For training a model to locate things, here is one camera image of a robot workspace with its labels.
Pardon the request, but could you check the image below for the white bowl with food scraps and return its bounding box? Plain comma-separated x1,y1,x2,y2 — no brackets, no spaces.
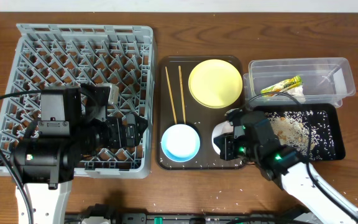
211,121,233,155

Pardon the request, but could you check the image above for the green snack wrapper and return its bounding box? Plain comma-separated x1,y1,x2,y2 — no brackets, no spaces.
260,75,303,96

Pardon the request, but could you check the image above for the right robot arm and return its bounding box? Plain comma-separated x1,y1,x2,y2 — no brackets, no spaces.
213,109,358,223

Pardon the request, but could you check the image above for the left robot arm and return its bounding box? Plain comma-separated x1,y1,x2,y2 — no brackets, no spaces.
11,84,149,223

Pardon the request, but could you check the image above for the black waste tray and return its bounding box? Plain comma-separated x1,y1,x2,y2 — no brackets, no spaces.
254,104,346,161

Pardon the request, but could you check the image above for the clear plastic waste bin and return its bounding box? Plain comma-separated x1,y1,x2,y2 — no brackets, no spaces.
244,57,356,108

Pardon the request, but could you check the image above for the grey plastic dishwasher rack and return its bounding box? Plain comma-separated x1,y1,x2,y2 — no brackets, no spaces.
0,24,155,179

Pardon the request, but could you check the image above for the light blue bowl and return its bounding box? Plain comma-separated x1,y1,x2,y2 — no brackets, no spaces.
160,124,201,162

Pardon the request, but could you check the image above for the dark brown serving tray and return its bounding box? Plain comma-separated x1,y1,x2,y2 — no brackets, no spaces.
155,55,245,170

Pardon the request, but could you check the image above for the yellow round plate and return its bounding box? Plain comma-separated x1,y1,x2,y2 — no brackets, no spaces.
188,59,243,109

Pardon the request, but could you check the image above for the left wooden chopstick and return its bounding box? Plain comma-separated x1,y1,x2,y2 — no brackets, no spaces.
165,67,177,124

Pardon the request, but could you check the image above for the wooden chopstick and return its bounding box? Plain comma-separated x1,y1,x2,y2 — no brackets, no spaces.
178,65,186,124
165,67,177,124

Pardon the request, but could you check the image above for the right wooden chopstick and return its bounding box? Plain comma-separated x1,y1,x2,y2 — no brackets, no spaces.
178,65,186,124

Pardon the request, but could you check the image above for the pile of rice scraps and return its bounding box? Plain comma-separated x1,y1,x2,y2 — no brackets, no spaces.
265,111,336,161

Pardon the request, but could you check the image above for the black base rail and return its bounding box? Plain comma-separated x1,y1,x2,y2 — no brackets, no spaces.
63,204,318,224

